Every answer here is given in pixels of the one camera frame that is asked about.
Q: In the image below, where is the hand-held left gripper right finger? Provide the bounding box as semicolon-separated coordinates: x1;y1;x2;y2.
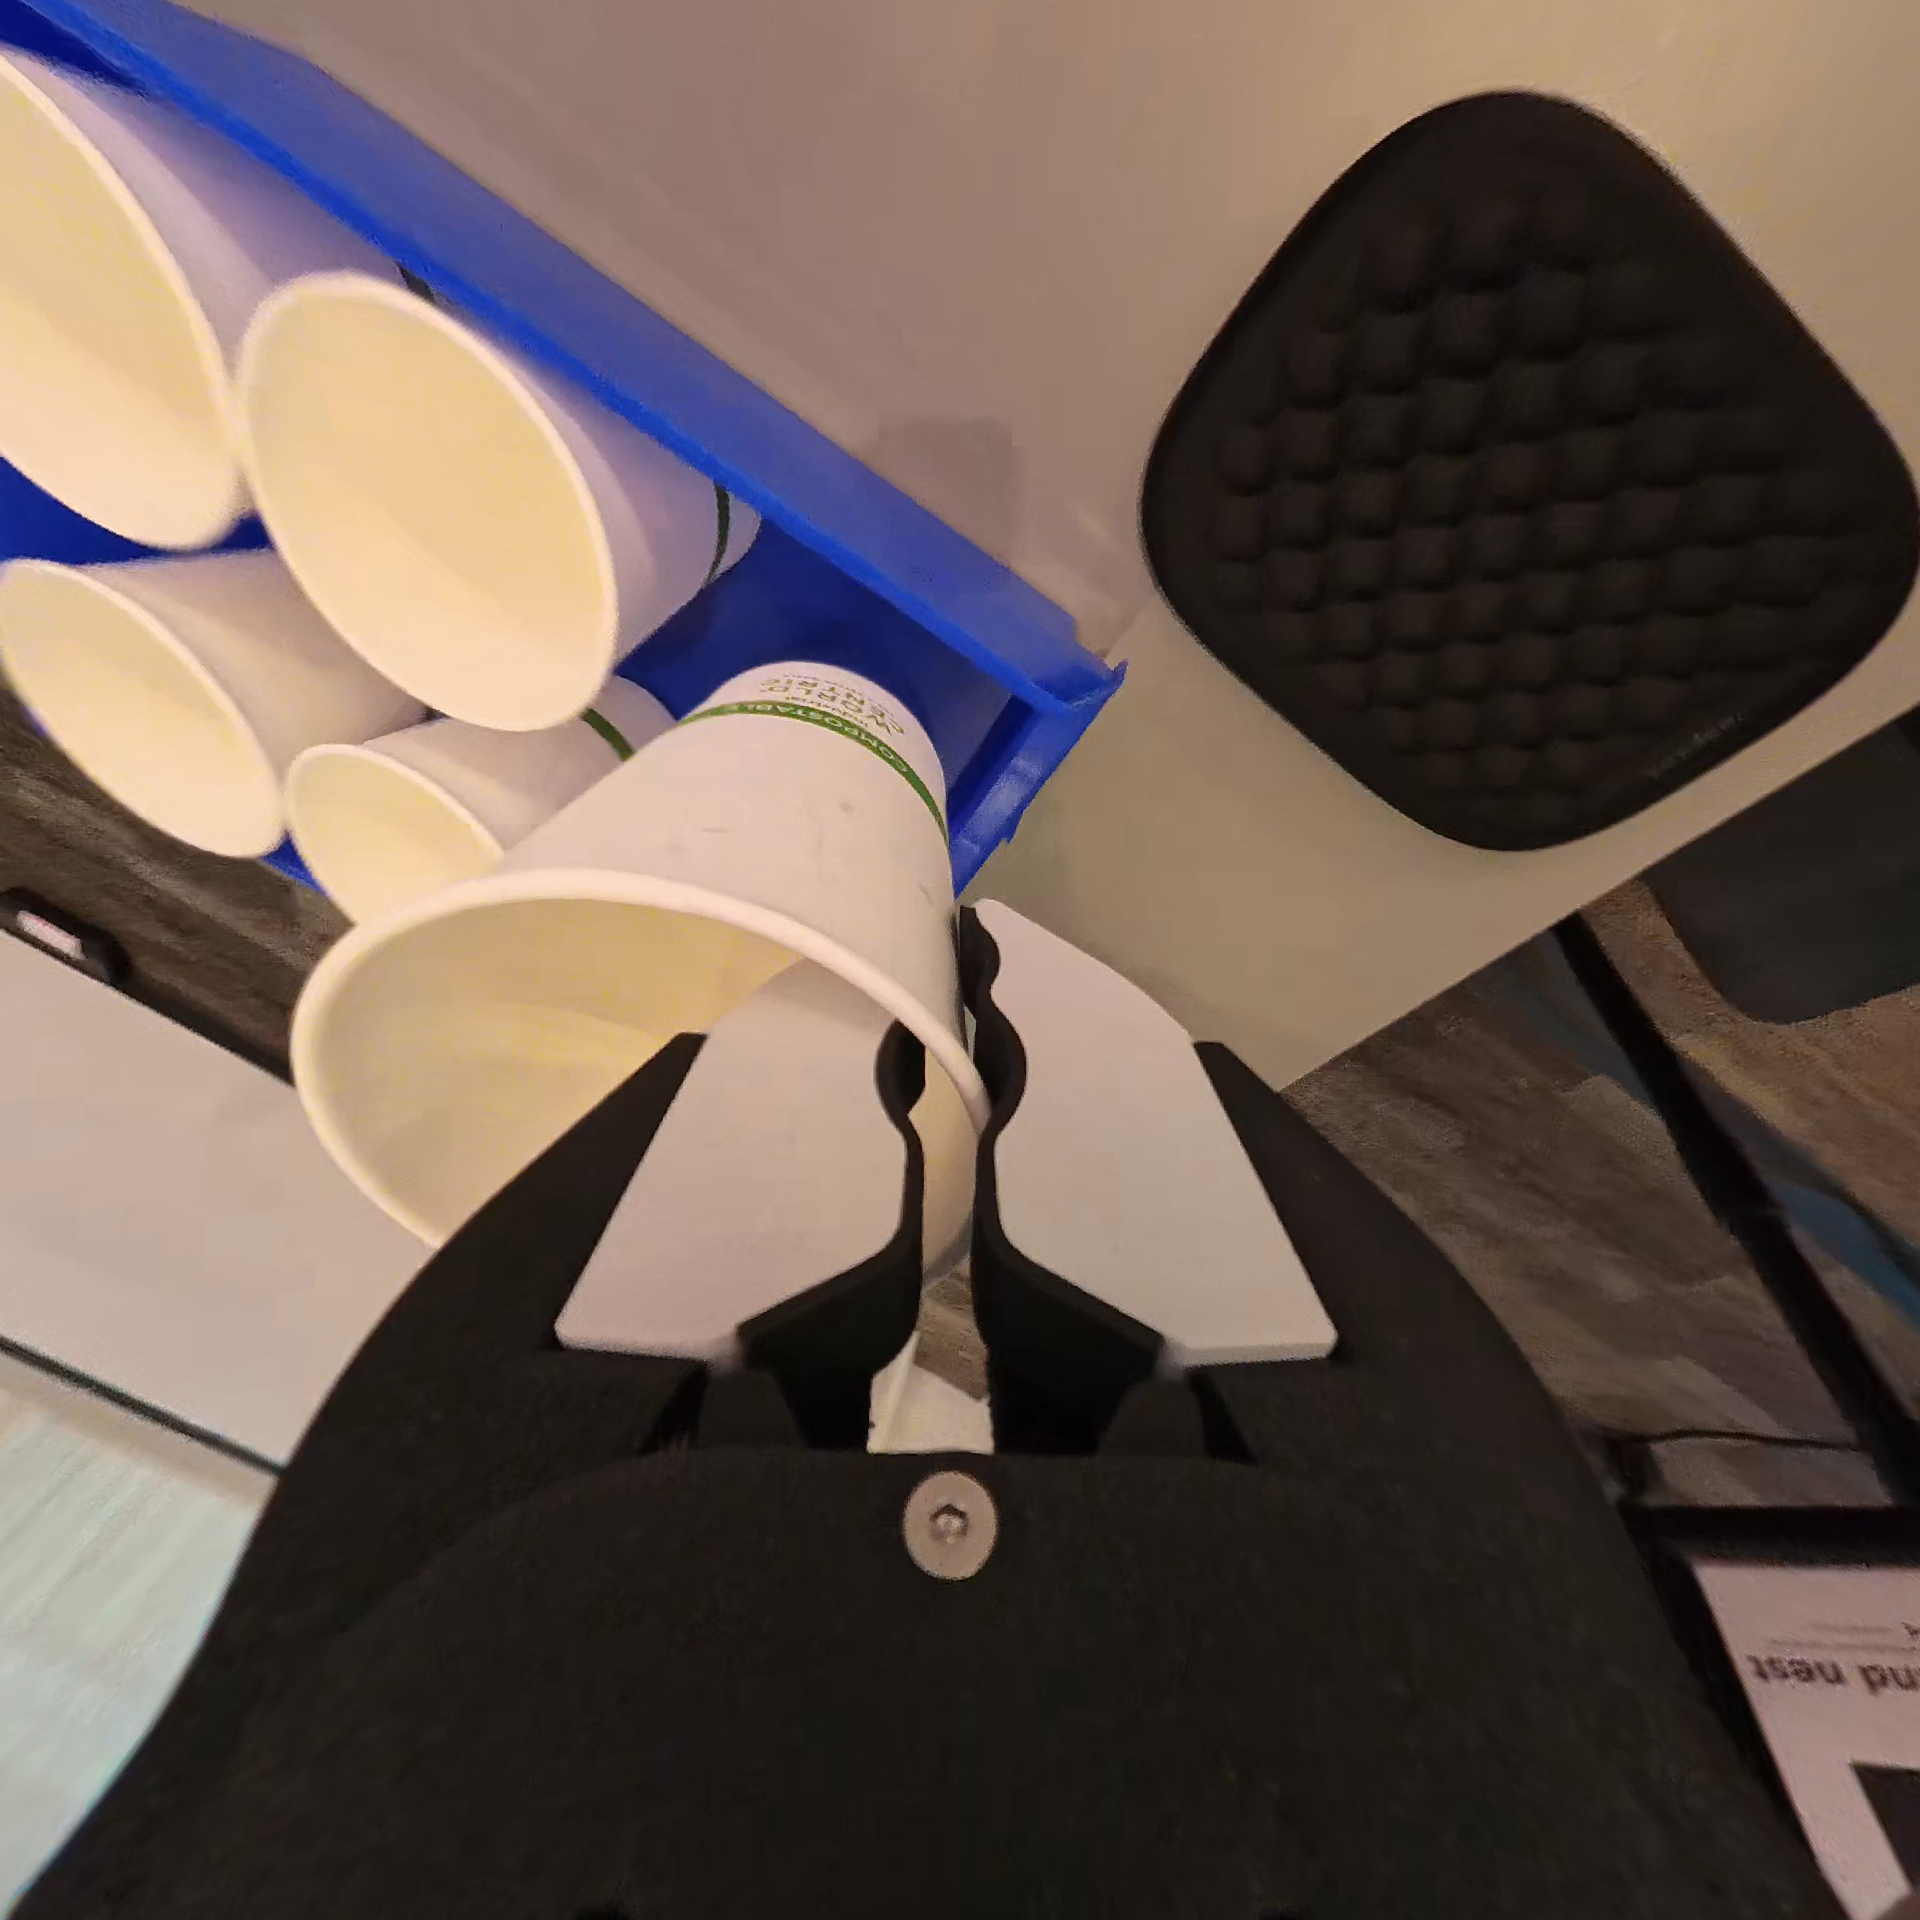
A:
955;900;1341;1454

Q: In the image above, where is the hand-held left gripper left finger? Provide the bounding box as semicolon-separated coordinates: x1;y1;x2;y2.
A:
552;966;928;1450

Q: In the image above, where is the narrow blue plastic bin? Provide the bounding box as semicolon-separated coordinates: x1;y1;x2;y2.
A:
0;0;1128;906

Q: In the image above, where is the black chair armrest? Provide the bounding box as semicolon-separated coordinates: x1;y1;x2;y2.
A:
1642;743;1920;1031

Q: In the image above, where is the black floor device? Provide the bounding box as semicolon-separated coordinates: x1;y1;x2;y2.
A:
0;885;134;997

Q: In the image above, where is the black quilted armrest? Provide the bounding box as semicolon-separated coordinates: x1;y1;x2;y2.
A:
1139;90;1920;854

